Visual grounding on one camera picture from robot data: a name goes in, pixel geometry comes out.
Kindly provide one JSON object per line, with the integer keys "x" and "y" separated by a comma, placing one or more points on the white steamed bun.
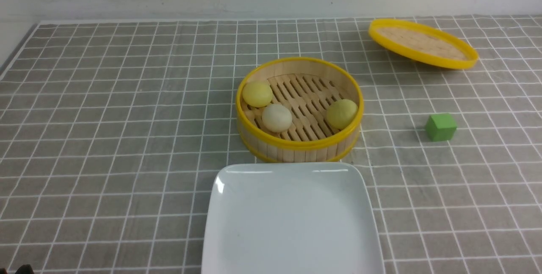
{"x": 276, "y": 118}

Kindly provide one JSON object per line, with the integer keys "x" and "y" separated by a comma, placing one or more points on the yellow steamed bun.
{"x": 257, "y": 94}

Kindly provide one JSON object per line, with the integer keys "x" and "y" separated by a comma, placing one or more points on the yellow-green steamed bun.
{"x": 340, "y": 114}

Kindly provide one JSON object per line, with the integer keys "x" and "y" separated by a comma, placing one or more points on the white square plate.
{"x": 291, "y": 218}

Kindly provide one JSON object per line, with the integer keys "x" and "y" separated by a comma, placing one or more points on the yellow-rimmed bamboo steamer basket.
{"x": 307, "y": 87}

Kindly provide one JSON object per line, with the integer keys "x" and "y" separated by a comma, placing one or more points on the grey checkered tablecloth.
{"x": 112, "y": 134}

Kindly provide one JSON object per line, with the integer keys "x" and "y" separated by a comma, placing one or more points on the green cube block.
{"x": 440, "y": 127}

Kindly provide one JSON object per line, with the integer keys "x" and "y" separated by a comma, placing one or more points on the yellow-rimmed bamboo steamer lid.
{"x": 423, "y": 43}

